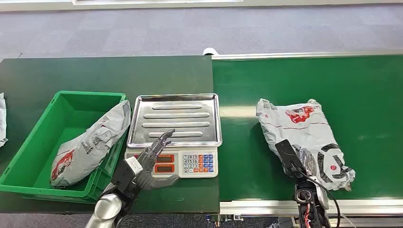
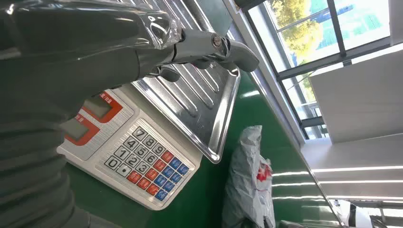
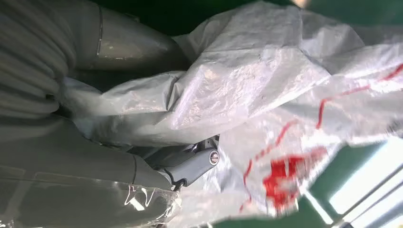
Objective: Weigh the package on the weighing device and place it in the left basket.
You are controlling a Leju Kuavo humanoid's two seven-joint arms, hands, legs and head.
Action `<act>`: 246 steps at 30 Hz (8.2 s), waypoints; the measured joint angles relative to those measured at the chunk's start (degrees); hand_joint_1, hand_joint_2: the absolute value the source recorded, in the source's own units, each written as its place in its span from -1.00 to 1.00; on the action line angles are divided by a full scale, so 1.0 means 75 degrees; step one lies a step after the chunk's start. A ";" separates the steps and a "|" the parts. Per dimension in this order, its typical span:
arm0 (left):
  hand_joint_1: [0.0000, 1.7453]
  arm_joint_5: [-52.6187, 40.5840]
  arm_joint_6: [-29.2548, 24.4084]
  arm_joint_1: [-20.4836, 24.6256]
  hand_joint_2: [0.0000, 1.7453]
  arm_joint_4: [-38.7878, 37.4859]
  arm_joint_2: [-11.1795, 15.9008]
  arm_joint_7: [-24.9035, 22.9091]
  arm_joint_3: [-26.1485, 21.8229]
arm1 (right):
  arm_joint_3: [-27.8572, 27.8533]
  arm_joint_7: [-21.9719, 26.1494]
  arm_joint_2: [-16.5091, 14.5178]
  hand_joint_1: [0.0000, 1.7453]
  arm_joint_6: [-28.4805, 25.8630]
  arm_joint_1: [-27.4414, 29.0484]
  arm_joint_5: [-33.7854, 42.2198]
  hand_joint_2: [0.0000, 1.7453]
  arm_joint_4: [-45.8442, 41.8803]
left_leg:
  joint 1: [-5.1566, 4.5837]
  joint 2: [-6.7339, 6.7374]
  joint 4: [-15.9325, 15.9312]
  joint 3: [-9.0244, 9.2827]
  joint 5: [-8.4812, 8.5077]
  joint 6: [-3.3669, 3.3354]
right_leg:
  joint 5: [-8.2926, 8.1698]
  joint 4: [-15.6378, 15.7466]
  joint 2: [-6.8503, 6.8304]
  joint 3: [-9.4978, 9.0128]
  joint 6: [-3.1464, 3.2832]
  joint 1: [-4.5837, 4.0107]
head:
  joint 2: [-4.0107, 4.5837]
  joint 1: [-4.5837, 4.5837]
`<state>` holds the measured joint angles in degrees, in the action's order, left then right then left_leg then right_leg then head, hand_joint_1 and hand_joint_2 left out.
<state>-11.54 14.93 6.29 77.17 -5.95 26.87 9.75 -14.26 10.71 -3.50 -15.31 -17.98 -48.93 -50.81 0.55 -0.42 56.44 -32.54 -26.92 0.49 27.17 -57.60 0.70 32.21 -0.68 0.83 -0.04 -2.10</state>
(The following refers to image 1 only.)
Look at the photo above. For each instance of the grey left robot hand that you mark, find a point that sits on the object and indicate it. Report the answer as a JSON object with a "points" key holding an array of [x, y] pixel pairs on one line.
{"points": [[146, 160]]}

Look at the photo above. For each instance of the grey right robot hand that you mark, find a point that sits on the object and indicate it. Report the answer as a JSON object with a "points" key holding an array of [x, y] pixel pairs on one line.
{"points": [[310, 163]]}

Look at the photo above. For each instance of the grey package with black logo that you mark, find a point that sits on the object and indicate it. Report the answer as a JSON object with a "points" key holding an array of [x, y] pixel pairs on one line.
{"points": [[302, 126]]}

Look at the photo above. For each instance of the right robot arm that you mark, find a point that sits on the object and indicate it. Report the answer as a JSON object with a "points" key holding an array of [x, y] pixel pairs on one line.
{"points": [[307, 204]]}

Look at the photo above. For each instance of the electronic weighing scale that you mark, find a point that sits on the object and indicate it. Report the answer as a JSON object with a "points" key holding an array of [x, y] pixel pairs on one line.
{"points": [[176, 119]]}

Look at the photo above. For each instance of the grey courier bag package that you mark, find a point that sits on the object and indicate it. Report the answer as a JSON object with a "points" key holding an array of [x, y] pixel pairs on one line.
{"points": [[2, 122], [91, 144]]}

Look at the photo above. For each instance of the green plastic basket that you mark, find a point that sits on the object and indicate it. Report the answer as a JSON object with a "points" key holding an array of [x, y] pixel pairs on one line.
{"points": [[63, 119]]}

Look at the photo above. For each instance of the green conveyor belt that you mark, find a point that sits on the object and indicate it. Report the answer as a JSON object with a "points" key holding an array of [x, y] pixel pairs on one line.
{"points": [[362, 94]]}

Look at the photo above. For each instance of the white roller end cap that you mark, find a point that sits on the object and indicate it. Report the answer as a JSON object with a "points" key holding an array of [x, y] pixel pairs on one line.
{"points": [[209, 51]]}

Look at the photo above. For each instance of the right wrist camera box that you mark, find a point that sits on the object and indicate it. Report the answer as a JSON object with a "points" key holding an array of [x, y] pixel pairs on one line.
{"points": [[286, 154]]}

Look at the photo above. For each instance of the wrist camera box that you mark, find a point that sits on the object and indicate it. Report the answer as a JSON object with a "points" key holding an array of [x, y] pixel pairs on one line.
{"points": [[286, 154], [124, 174]]}

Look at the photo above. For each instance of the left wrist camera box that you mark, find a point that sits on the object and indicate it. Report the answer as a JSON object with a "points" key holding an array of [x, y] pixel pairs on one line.
{"points": [[124, 174]]}

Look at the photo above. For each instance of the silver conveyor frame rail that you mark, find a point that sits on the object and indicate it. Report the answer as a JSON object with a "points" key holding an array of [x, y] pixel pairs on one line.
{"points": [[267, 207], [299, 55]]}

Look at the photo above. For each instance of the metal conveyor bracket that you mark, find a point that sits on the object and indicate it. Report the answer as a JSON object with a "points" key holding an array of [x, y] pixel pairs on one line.
{"points": [[220, 218]]}

